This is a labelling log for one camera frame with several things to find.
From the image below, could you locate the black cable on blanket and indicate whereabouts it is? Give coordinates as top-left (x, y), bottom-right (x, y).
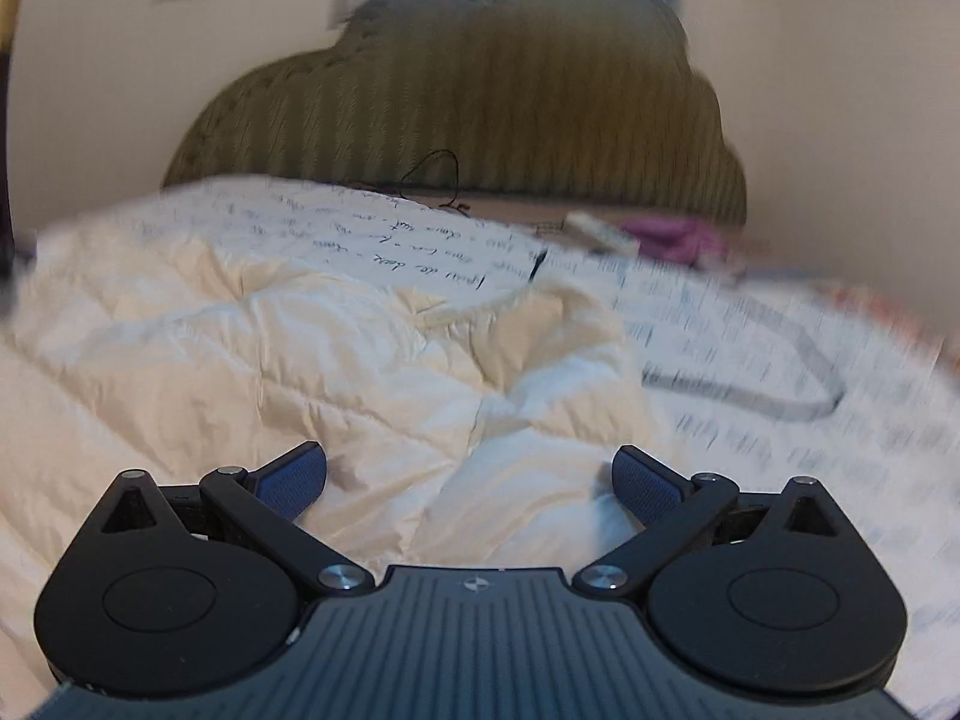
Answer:
top-left (643, 298), bottom-right (847, 422)

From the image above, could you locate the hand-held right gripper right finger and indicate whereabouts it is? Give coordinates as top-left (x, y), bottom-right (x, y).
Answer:
top-left (571, 444), bottom-right (863, 604)

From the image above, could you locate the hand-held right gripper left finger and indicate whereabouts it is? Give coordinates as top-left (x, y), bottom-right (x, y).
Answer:
top-left (96, 441), bottom-right (376, 601)

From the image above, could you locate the white script-print bed blanket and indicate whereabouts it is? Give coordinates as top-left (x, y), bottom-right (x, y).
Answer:
top-left (30, 174), bottom-right (960, 720)

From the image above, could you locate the purple cloth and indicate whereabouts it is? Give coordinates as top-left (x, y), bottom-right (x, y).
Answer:
top-left (624, 216), bottom-right (730, 262)

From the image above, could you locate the green striped padded headboard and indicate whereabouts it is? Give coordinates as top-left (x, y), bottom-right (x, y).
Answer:
top-left (161, 0), bottom-right (749, 230)

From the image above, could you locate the thin black cable at headboard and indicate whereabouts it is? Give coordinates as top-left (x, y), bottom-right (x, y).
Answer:
top-left (399, 150), bottom-right (472, 212)

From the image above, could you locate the white puffer jacket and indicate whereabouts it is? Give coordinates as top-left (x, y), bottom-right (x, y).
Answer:
top-left (0, 229), bottom-right (661, 720)

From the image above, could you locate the floral printed cloth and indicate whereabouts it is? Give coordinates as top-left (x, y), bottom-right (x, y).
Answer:
top-left (817, 270), bottom-right (960, 361)

